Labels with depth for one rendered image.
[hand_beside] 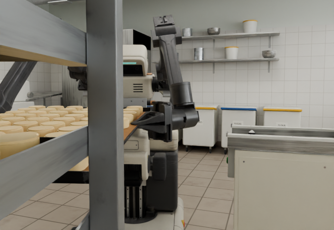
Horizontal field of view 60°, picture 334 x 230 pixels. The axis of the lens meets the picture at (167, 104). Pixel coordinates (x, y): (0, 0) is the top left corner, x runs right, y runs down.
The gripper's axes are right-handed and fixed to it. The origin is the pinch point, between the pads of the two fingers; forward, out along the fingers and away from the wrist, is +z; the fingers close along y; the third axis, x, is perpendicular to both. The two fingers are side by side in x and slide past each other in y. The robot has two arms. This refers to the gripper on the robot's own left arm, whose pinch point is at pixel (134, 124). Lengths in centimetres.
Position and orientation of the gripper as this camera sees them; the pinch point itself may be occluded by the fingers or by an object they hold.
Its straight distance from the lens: 70.0
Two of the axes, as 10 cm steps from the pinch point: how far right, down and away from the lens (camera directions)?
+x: -6.7, -0.6, 7.4
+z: -7.4, 0.7, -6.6
